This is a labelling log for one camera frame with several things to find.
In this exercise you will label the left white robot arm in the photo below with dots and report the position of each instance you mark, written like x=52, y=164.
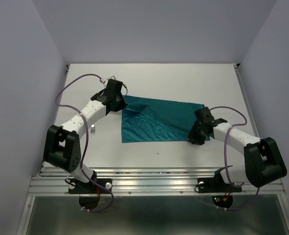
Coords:
x=62, y=147

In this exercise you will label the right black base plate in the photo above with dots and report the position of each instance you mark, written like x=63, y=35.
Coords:
x=214, y=185

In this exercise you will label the silver fork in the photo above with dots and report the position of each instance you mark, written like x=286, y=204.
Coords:
x=92, y=129

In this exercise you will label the teal cloth napkin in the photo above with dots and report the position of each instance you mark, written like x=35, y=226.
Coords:
x=152, y=120

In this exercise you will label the aluminium front rail frame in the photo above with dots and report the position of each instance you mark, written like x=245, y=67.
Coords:
x=153, y=183

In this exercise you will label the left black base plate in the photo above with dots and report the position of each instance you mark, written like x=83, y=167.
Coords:
x=78, y=187

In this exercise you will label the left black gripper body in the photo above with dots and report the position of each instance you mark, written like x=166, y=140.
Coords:
x=121, y=103

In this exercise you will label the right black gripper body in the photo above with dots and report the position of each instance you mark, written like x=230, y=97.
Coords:
x=196, y=133

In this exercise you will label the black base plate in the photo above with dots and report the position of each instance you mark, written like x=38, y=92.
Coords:
x=78, y=187
x=214, y=185

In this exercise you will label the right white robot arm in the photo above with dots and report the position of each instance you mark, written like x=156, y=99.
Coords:
x=263, y=162

